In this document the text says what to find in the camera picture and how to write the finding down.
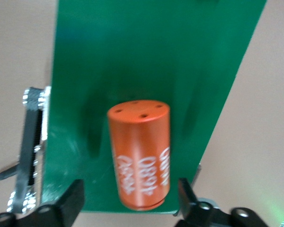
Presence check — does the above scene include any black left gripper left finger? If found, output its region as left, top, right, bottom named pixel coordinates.
left=0, top=178, right=86, bottom=227

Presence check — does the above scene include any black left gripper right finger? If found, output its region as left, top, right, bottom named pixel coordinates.
left=175, top=177, right=276, bottom=227

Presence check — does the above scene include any orange cylinder white print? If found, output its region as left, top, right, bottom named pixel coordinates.
left=106, top=99, right=171, bottom=211

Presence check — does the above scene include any green conveyor belt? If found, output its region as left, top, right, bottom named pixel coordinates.
left=7, top=0, right=268, bottom=217

